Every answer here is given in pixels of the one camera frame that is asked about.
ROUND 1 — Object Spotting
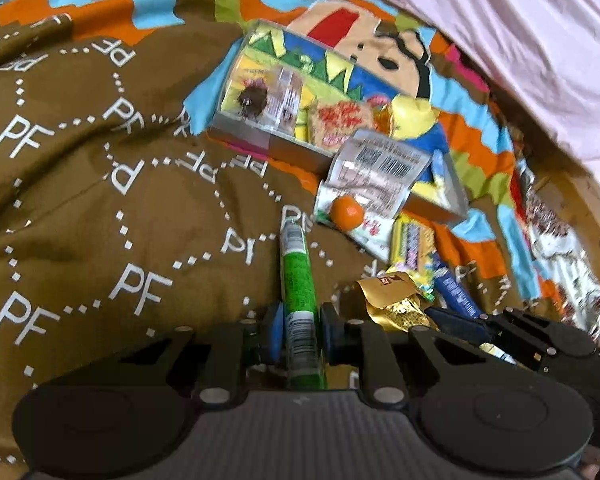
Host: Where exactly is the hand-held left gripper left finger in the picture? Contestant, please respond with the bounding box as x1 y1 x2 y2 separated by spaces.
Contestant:
124 304 287 408

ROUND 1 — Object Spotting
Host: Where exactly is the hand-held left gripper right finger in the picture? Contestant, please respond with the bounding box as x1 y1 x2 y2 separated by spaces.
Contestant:
320 303 487 407

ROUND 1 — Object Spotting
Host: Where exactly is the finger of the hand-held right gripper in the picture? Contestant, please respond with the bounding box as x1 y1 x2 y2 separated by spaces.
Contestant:
422 306 518 350

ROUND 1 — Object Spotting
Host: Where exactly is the blue snack bar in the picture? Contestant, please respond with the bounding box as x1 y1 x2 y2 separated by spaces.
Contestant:
430 250 482 319

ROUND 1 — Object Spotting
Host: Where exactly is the green stick snack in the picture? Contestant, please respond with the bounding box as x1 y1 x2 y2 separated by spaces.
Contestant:
279 222 329 391

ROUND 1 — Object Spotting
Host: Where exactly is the gold foil packet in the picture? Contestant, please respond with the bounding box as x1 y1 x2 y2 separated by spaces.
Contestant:
340 272 512 364

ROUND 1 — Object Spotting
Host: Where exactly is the yellow packet purple label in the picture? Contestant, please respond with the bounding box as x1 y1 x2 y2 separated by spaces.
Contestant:
390 212 439 304

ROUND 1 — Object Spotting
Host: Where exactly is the clear barcode snack packet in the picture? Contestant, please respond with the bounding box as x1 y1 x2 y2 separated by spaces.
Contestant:
322 129 433 221

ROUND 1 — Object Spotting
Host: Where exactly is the cracker packet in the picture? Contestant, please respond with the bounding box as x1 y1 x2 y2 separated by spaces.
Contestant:
307 99 376 154

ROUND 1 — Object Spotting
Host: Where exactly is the clear chocolate packet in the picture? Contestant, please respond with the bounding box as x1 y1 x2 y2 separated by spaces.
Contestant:
220 57 306 129

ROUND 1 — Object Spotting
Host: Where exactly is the picture-lined shallow box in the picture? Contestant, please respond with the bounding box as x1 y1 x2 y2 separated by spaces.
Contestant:
207 19 471 224

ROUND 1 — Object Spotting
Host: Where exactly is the small tangerine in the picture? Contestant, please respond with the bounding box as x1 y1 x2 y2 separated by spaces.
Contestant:
329 195 366 231

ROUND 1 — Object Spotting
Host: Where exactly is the printed brown blanket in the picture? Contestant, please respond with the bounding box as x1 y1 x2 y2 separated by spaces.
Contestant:
0 0 556 466

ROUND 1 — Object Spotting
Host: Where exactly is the pink bed sheet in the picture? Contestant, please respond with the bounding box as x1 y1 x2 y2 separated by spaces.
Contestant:
300 0 600 182

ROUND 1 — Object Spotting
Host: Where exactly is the wooden bed frame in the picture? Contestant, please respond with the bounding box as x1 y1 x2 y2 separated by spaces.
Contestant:
535 170 600 261

